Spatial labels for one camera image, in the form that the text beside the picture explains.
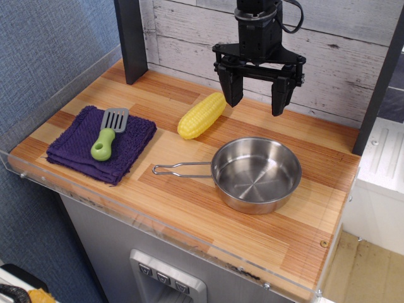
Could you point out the dark upright post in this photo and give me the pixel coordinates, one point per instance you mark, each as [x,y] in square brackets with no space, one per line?
[384,78]
[132,39]

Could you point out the yellow plastic corn cob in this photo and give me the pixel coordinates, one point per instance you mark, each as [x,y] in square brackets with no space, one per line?
[202,116]

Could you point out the grey green toy spatula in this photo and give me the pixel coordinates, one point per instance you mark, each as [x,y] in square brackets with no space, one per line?
[113,122]

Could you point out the grey toy fridge cabinet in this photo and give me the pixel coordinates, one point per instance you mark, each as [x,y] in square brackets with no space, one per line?
[108,242]

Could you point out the dark left upright post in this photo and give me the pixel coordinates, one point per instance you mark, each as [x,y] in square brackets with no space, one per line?
[132,39]

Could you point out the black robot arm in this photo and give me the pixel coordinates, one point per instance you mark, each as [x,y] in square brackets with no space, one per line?
[263,8]

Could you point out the purple folded towel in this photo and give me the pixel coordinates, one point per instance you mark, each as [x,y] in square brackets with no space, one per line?
[73,148]

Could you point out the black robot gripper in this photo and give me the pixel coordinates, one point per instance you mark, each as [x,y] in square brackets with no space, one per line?
[260,55]

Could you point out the dark right upright post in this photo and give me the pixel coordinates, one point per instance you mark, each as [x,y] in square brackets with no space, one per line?
[384,78]

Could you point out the silver dispenser button panel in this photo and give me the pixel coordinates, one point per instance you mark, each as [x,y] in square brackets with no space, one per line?
[158,281]

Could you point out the yellow object at corner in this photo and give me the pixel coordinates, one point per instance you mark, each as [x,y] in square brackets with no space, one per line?
[40,296]

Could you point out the clear acrylic table guard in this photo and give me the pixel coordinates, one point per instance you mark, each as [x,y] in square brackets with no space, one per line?
[37,80]

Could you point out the white toy sink counter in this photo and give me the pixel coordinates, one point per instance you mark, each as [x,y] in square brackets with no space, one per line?
[374,210]

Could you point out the stainless steel pot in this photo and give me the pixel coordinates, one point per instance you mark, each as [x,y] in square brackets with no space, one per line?
[253,175]

